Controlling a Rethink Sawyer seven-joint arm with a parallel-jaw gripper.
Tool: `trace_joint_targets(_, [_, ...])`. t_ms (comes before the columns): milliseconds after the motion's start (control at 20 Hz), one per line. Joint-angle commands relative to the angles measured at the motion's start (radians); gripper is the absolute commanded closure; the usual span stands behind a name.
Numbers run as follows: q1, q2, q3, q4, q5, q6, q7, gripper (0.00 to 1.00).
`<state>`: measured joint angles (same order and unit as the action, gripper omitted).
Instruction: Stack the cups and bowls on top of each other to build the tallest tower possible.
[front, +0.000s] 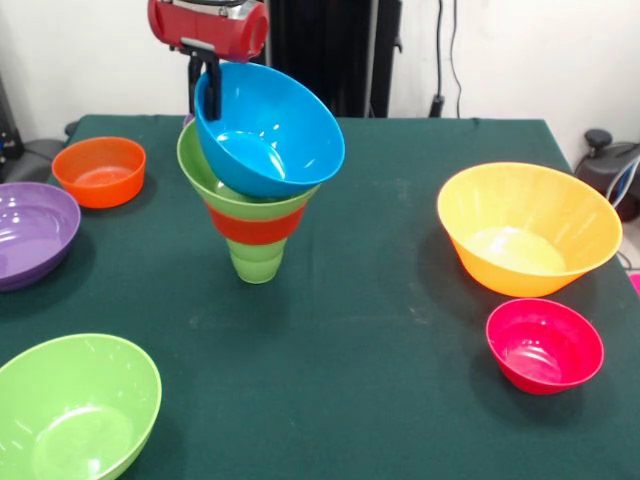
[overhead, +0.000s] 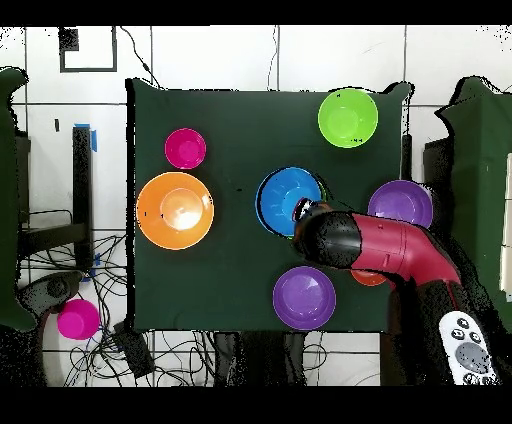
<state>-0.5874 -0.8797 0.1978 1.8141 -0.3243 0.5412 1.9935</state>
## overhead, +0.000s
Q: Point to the pink bowl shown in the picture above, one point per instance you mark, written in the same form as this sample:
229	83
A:
185	148

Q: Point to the blue bowl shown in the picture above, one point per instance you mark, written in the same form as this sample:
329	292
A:
280	200

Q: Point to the large green bowl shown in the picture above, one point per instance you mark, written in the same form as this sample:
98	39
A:
348	118

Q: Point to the large orange bowl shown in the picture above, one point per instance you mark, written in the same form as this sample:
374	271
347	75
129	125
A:
175	210

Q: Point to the dark green table cloth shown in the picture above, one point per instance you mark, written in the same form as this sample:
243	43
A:
240	260

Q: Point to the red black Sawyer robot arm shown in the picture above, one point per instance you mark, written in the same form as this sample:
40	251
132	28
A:
392	244

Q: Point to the black metal stool frame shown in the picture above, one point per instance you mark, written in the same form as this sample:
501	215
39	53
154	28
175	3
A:
82	180

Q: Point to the pink cup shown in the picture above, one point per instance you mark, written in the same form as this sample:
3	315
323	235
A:
78	319

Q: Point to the black power adapter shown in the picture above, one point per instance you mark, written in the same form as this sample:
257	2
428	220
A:
134	350

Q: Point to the green cloth covered table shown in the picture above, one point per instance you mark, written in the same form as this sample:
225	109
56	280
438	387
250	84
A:
476	160
8	200

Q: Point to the black pedestal column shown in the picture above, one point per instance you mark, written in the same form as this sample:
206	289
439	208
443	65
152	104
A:
260	360

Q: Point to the purple bowl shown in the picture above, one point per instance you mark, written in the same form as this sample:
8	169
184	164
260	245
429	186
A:
400	200
304	298

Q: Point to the black grey base foot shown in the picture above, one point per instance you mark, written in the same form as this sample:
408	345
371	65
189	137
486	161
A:
56	288

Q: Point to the red-orange bowl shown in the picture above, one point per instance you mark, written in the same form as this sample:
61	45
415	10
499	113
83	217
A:
368	278

